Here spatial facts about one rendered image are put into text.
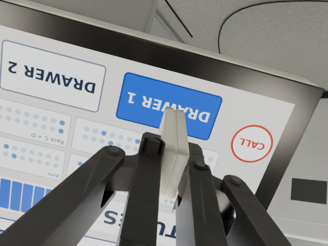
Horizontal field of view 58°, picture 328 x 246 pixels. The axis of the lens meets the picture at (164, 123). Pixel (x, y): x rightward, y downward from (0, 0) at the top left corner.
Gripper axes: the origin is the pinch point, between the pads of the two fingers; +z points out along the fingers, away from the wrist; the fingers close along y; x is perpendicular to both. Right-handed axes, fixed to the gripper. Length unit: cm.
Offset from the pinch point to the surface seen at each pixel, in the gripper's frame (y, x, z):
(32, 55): -13.0, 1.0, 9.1
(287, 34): 62, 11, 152
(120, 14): -8.4, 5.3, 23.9
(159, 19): -7, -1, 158
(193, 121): 2.6, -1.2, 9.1
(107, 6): -10.3, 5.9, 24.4
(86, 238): -4.8, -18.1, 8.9
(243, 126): 7.4, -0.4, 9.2
